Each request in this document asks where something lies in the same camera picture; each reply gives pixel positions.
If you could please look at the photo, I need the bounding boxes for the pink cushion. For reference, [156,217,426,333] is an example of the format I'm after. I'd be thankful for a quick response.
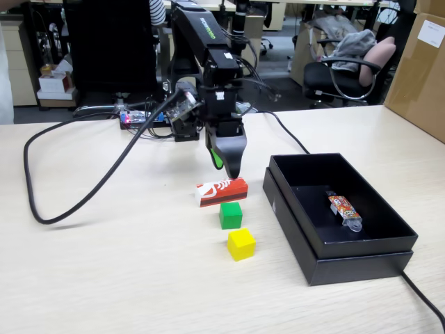
[357,35,398,88]

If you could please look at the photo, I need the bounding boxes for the green cube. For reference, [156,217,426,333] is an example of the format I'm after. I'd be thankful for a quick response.
[218,201,243,231]

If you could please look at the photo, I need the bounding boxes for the wrapped candy packet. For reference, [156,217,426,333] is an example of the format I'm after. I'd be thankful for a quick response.
[325,189,364,233]

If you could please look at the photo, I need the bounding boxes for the red and white rectangular box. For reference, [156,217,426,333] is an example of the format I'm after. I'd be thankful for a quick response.
[193,176,250,209]

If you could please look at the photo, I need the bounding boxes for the grey cloth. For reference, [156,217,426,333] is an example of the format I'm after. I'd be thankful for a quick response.
[329,29,378,72]

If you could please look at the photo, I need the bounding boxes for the small beige cabinet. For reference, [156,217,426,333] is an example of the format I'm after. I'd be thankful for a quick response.
[262,1,288,32]

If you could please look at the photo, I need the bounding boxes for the small white red carton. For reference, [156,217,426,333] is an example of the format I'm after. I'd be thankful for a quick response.
[38,71,75,94]

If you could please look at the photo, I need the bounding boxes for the person in white shirt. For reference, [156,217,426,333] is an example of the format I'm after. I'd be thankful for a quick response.
[0,21,15,126]

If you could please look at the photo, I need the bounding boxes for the small cardboard box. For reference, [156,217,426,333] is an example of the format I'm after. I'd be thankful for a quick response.
[413,0,445,15]

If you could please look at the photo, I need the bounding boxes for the flat brown white box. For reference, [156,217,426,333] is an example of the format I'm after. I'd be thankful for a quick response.
[35,88,78,109]

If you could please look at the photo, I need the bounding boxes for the black open box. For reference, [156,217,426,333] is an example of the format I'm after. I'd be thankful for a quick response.
[261,166,415,287]

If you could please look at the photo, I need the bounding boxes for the thin black power cable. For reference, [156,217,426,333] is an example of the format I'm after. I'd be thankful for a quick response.
[255,110,445,327]

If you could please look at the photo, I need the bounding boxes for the large labelled cardboard box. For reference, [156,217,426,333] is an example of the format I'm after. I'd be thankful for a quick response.
[383,12,445,144]

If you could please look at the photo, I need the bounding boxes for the beige carton with plastic bag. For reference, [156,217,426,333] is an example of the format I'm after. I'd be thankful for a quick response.
[289,17,335,88]

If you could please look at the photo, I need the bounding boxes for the person in striped shirt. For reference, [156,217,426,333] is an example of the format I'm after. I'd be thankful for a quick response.
[148,0,168,27]

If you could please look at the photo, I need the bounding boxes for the black box tray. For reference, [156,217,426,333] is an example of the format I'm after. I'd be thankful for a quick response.
[268,152,419,260]

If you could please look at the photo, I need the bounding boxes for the beige drawer cabinet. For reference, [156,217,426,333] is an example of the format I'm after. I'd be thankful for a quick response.
[1,19,39,107]

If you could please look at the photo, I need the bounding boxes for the beige desk side panel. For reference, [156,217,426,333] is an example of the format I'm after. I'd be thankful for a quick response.
[243,13,267,76]

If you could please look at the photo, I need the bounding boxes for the large black monitor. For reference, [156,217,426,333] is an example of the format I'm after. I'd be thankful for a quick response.
[63,0,159,116]

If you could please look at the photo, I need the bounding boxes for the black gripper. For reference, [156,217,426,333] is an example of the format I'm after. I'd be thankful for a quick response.
[200,84,249,180]

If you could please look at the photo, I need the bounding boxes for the thin black wire bundle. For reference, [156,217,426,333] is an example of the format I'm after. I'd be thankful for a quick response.
[128,26,283,141]

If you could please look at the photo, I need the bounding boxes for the beige drawer pedestal with key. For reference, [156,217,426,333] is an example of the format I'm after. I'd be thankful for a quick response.
[159,29,175,83]

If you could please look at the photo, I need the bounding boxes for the black office chair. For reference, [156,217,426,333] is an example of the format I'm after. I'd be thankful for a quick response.
[301,34,383,107]

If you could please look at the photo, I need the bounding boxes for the thick black camera cable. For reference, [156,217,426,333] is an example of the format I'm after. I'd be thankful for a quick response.
[23,89,189,226]

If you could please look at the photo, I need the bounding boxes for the gripper-mounted camera module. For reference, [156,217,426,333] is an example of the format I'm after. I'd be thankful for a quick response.
[164,81,204,123]

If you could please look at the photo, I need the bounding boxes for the controller circuit board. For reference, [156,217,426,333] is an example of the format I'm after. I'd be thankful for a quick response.
[118,110,175,132]

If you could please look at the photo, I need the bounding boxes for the yellow cube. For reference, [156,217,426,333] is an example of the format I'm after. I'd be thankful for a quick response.
[226,228,257,263]

